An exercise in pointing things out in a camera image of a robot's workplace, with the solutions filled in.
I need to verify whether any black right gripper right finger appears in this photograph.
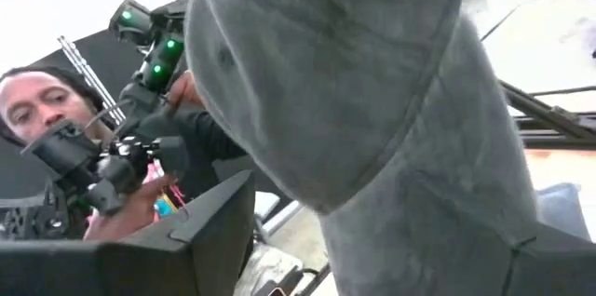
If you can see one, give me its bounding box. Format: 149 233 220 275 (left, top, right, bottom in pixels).
500 223 596 296

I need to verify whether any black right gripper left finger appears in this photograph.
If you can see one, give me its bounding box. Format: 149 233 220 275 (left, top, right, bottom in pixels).
0 169 256 296

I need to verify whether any dark grey baseball cap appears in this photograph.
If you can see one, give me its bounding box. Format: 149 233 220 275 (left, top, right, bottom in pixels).
183 0 539 296

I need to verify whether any person's hand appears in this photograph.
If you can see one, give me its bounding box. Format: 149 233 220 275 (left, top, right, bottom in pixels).
165 71 206 111
83 173 178 242

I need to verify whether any person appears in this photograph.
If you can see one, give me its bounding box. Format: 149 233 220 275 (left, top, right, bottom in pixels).
0 65 248 241

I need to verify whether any black perforated bracket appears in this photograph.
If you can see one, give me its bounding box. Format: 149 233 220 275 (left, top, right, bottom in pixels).
0 182 88 241

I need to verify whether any black aluminium table frame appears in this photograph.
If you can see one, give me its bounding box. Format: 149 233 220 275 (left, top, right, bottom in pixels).
497 79 596 151

